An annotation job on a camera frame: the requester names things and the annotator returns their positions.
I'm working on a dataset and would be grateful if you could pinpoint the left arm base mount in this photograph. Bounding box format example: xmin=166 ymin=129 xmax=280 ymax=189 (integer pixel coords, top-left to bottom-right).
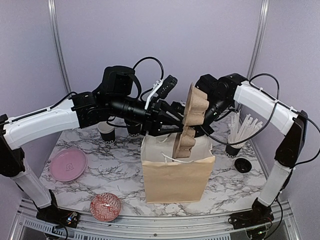
xmin=36 ymin=200 xmax=80 ymax=228

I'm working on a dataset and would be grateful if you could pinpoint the pink plastic plate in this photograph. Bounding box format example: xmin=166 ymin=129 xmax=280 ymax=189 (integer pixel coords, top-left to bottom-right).
xmin=49 ymin=148 xmax=88 ymax=183

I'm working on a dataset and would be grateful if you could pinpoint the brown paper takeout bag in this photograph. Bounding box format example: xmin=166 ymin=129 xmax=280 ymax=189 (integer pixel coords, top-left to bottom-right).
xmin=140 ymin=134 xmax=215 ymax=204

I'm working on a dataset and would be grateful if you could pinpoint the aluminium corner post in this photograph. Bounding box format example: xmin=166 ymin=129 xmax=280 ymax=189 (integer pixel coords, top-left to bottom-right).
xmin=47 ymin=0 xmax=72 ymax=93
xmin=247 ymin=0 xmax=270 ymax=79

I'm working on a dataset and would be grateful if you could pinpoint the brown cardboard cup carrier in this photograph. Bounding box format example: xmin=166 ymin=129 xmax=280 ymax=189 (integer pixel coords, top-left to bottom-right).
xmin=172 ymin=83 xmax=209 ymax=159

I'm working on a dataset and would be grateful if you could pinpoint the left aluminium corner post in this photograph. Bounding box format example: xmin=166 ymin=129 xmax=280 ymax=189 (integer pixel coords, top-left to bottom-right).
xmin=47 ymin=0 xmax=72 ymax=93

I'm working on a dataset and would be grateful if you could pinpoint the aluminium front frame rail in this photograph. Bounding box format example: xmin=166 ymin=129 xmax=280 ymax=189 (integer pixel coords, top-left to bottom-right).
xmin=8 ymin=198 xmax=301 ymax=240

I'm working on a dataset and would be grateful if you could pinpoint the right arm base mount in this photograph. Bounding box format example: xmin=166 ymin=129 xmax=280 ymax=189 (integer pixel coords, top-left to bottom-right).
xmin=228 ymin=210 xmax=274 ymax=230

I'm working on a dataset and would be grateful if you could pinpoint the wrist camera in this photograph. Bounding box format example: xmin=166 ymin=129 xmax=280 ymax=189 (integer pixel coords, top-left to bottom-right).
xmin=171 ymin=101 xmax=186 ymax=114
xmin=144 ymin=75 xmax=178 ymax=110

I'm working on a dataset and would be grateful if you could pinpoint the red patterned bowl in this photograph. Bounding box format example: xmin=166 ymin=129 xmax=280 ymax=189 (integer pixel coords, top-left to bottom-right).
xmin=89 ymin=192 xmax=122 ymax=222

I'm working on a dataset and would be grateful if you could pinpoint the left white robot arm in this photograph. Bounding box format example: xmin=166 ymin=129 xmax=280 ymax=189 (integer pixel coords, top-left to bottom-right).
xmin=0 ymin=65 xmax=183 ymax=223

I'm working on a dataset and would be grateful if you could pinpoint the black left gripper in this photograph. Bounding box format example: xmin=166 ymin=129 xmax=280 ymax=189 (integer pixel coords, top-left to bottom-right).
xmin=109 ymin=93 xmax=187 ymax=136

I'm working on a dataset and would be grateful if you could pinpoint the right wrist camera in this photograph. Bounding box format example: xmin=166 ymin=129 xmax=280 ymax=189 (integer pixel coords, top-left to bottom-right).
xmin=171 ymin=101 xmax=186 ymax=114

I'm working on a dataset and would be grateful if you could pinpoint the single black paper cup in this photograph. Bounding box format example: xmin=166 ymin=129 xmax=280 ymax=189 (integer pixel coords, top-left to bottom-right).
xmin=124 ymin=121 xmax=142 ymax=137

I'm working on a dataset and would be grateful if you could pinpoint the stack of black paper cups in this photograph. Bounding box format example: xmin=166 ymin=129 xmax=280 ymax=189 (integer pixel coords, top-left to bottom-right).
xmin=97 ymin=122 xmax=116 ymax=145

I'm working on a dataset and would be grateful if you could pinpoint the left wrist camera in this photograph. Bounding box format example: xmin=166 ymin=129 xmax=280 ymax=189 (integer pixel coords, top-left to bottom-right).
xmin=144 ymin=75 xmax=178 ymax=110

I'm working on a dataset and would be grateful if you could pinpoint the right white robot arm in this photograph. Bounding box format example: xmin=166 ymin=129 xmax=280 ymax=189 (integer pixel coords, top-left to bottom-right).
xmin=195 ymin=73 xmax=310 ymax=224

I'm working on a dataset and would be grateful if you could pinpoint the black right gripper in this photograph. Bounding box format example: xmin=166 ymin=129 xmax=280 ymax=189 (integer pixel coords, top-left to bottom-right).
xmin=179 ymin=95 xmax=232 ymax=142

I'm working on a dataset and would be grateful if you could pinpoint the black cup holding straws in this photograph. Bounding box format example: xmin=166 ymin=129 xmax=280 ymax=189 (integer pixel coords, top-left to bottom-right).
xmin=225 ymin=145 xmax=242 ymax=159

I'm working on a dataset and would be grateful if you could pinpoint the right aluminium corner post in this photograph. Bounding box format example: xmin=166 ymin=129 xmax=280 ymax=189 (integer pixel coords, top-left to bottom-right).
xmin=247 ymin=0 xmax=270 ymax=79

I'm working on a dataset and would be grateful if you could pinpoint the stack of black cup lids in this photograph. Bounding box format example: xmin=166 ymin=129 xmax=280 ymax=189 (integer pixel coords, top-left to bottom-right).
xmin=234 ymin=158 xmax=252 ymax=174

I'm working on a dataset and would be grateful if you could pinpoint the white wrapped straws bundle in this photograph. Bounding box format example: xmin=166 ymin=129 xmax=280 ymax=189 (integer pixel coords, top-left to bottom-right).
xmin=227 ymin=112 xmax=263 ymax=144

